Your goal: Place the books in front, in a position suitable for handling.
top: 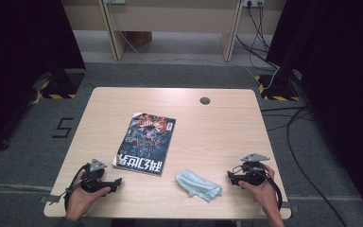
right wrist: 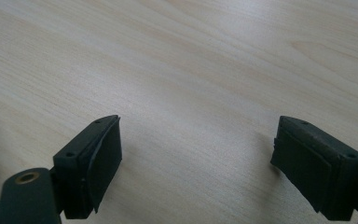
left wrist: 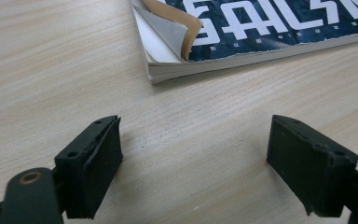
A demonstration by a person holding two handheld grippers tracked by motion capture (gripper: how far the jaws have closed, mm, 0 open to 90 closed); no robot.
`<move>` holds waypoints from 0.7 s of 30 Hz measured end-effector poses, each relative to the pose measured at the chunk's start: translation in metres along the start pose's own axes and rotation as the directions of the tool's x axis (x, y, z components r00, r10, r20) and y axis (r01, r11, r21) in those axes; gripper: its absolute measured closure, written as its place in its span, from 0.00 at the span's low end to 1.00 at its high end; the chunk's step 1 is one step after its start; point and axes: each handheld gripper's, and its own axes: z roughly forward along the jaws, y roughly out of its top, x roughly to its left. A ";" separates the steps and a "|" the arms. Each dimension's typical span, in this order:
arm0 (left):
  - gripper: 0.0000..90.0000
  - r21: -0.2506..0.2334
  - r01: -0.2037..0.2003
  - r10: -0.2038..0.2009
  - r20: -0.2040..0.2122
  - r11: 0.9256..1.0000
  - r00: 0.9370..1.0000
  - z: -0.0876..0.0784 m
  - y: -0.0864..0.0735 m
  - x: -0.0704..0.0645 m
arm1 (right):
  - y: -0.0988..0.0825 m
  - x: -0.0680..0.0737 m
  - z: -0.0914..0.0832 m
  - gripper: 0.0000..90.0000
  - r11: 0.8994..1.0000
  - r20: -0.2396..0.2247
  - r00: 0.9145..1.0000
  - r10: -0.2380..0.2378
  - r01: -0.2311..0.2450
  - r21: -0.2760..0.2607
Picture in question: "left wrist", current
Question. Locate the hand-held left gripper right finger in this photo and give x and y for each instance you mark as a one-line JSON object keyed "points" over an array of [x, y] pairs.
{"points": [[310, 168]]}

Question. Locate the blue illustrated magazine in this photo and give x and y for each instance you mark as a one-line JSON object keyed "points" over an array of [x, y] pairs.
{"points": [[261, 40]]}

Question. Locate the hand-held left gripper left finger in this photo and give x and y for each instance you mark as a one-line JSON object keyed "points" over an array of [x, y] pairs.
{"points": [[90, 168]]}

